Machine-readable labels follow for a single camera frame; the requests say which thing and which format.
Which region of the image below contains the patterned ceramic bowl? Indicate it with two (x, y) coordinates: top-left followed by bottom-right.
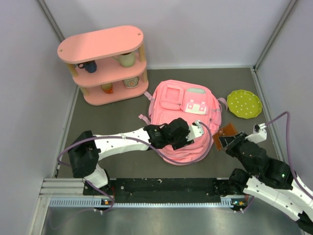
(123, 76), (139, 89)

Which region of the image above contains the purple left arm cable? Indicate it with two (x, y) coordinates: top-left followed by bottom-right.
(56, 121), (213, 196)

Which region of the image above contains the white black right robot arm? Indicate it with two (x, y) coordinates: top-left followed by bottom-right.
(213, 132), (313, 234)

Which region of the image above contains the brown leather wallet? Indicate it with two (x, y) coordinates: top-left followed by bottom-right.
(213, 123), (238, 151)

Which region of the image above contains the grey slotted cable duct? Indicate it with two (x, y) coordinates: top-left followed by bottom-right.
(49, 195), (247, 208)

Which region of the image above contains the orange cup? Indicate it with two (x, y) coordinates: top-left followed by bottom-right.
(101, 83), (113, 94)

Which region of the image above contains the pink student backpack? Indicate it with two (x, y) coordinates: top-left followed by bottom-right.
(138, 79), (229, 166)

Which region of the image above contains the pale green mug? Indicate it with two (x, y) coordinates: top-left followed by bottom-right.
(112, 52), (135, 68)

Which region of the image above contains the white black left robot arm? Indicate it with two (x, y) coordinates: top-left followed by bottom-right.
(67, 118), (203, 194)

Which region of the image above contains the dark blue mug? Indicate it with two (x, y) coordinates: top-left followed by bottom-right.
(77, 60), (97, 73)

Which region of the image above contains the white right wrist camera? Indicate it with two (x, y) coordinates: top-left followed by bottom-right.
(245, 123), (267, 143)

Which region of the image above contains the green polka dot plate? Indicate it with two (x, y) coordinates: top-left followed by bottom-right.
(227, 90), (262, 119)

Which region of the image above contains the pink three-tier wooden shelf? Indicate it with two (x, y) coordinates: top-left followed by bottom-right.
(57, 25), (149, 106)

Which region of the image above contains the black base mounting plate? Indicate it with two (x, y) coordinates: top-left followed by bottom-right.
(83, 177), (249, 203)

